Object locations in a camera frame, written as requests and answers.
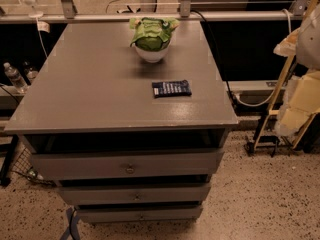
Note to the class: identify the top grey drawer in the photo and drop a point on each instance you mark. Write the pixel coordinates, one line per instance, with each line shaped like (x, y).
(102, 166)

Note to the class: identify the grey drawer cabinet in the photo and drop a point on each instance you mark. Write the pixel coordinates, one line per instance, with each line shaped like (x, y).
(94, 96)

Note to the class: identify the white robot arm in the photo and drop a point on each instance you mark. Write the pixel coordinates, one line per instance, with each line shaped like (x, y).
(299, 100)

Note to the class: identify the grey drawer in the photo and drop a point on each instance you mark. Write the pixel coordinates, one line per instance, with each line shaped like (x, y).
(102, 166)
(140, 214)
(134, 194)

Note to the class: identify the clear plastic water bottle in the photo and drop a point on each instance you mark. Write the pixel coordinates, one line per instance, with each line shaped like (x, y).
(15, 78)

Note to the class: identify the white bowl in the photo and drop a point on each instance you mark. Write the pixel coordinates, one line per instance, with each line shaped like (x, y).
(152, 56)

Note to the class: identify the middle grey drawer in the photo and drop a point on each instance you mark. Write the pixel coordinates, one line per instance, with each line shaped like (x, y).
(134, 194)

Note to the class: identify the metal railing frame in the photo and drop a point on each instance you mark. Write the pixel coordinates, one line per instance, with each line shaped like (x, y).
(65, 11)

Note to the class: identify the wire mesh basket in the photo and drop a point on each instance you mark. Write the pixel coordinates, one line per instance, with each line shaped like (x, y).
(23, 167)

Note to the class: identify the bottom grey drawer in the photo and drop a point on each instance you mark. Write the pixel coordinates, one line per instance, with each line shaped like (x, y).
(140, 214)

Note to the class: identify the dark blue snack packet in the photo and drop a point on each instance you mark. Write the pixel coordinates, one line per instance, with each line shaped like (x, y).
(171, 89)

